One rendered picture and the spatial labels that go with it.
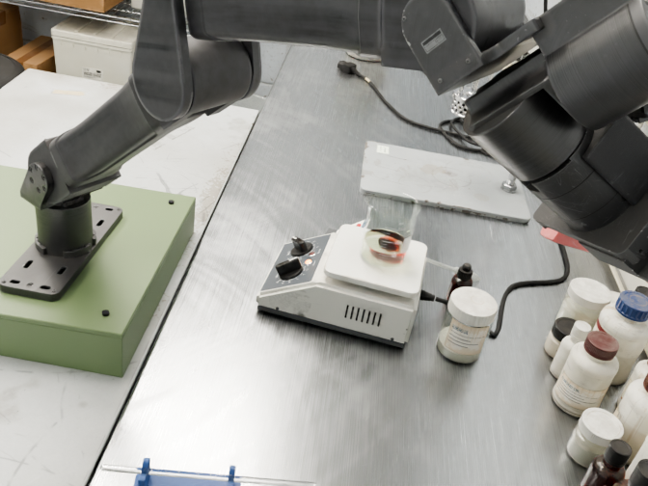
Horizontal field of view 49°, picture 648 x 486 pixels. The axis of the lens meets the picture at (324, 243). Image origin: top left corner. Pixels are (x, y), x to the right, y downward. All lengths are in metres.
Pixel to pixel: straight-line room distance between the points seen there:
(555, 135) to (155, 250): 0.59
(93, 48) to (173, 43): 2.61
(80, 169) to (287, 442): 0.36
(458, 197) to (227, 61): 0.72
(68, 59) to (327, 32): 2.78
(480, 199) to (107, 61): 2.19
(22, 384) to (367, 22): 0.55
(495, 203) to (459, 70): 0.86
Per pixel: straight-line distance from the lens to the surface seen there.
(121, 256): 0.90
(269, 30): 0.52
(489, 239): 1.18
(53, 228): 0.86
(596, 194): 0.46
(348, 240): 0.92
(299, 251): 0.95
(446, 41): 0.42
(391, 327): 0.88
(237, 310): 0.91
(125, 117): 0.68
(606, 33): 0.40
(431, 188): 1.26
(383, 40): 0.45
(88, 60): 3.20
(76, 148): 0.76
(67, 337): 0.81
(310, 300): 0.88
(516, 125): 0.43
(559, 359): 0.93
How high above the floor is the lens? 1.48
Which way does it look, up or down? 33 degrees down
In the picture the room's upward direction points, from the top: 10 degrees clockwise
